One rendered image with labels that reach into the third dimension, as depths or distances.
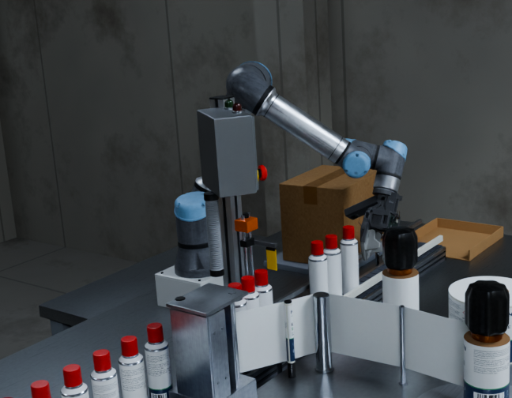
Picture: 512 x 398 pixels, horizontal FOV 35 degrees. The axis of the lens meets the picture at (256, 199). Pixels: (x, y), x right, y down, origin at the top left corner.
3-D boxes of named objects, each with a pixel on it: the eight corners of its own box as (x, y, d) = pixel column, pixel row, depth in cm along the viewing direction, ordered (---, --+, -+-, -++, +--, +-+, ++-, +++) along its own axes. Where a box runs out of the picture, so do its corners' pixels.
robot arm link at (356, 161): (232, 60, 227) (379, 157, 227) (239, 57, 237) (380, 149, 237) (211, 95, 230) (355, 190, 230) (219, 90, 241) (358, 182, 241)
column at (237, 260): (240, 348, 218) (223, 98, 201) (227, 344, 221) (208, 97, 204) (250, 342, 221) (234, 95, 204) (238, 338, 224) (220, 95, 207)
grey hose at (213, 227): (218, 278, 201) (212, 195, 195) (207, 275, 203) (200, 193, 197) (227, 273, 203) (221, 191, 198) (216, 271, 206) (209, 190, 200)
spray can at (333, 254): (336, 309, 226) (333, 239, 221) (321, 306, 230) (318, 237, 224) (346, 303, 230) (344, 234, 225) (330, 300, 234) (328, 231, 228)
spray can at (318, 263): (322, 317, 222) (319, 245, 217) (306, 313, 225) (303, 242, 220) (333, 310, 226) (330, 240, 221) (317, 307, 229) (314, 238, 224)
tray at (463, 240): (469, 261, 272) (469, 249, 271) (399, 249, 288) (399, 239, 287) (503, 237, 295) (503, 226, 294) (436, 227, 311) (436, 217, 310)
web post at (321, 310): (327, 375, 189) (324, 299, 185) (310, 370, 192) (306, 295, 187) (337, 367, 193) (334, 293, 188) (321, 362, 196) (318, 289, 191)
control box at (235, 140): (219, 198, 192) (213, 118, 187) (201, 183, 208) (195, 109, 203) (260, 193, 195) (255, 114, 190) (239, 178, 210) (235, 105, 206)
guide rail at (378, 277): (246, 367, 193) (245, 359, 192) (242, 366, 193) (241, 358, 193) (442, 241, 274) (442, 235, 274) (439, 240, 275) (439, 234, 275)
